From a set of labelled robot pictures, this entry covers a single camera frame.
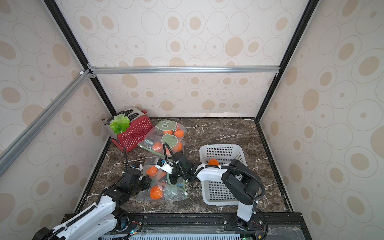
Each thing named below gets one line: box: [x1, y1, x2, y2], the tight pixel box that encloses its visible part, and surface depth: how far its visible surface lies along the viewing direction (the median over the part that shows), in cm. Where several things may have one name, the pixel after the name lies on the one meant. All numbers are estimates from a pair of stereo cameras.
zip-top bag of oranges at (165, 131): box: [137, 119, 187, 157], surface depth 100 cm
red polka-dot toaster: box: [101, 108, 154, 153], surface depth 97 cm
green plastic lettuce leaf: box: [109, 113, 130, 134], surface depth 91 cm
